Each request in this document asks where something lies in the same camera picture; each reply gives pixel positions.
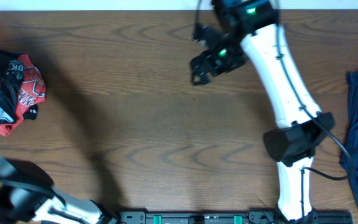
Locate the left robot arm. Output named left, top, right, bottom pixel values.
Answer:
left=0, top=156, right=121, bottom=223

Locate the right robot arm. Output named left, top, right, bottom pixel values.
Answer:
left=190, top=1, right=334, bottom=223

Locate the red printed t-shirt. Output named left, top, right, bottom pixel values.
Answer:
left=0, top=54, right=47, bottom=136

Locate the black garment under red shirt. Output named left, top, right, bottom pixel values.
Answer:
left=23, top=104, right=39, bottom=120

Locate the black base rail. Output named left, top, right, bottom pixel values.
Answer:
left=117, top=210, right=353, bottom=224

